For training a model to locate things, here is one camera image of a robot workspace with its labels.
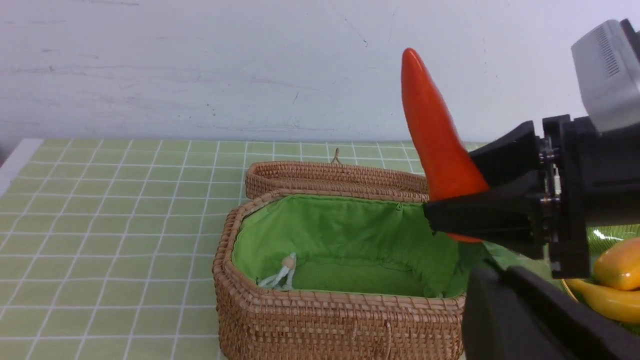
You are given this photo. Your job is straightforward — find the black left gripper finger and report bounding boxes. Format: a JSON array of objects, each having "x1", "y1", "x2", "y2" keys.
[{"x1": 462, "y1": 266, "x2": 640, "y2": 360}]

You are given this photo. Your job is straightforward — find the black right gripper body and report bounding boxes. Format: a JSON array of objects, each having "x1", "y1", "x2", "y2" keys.
[{"x1": 542, "y1": 114, "x2": 640, "y2": 279}]

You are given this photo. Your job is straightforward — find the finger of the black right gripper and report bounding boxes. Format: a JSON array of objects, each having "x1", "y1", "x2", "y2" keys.
[
  {"x1": 469, "y1": 121, "x2": 540, "y2": 188},
  {"x1": 423, "y1": 175, "x2": 543, "y2": 260}
]

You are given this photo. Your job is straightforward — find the orange toy carrot green leaves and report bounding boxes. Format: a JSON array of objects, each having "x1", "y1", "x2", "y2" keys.
[{"x1": 401, "y1": 47, "x2": 506, "y2": 281}]

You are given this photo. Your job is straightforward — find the orange toy mango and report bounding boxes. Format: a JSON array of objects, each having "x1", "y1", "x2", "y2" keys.
[{"x1": 592, "y1": 237, "x2": 640, "y2": 291}]

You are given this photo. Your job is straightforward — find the yellow toy banana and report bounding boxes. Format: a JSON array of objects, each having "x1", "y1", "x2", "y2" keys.
[{"x1": 564, "y1": 279, "x2": 640, "y2": 324}]

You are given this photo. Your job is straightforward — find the woven wicker basket green lining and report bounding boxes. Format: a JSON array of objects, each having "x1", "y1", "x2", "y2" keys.
[{"x1": 212, "y1": 190, "x2": 466, "y2": 360}]

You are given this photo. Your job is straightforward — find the green checkered tablecloth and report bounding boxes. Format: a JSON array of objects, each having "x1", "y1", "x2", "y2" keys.
[{"x1": 1, "y1": 139, "x2": 422, "y2": 360}]

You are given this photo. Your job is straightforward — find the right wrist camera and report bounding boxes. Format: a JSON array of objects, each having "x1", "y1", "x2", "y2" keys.
[{"x1": 571, "y1": 18, "x2": 640, "y2": 133}]

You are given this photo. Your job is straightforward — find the white basket drawstring bead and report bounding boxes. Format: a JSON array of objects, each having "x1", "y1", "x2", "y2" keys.
[{"x1": 257, "y1": 252, "x2": 297, "y2": 292}]

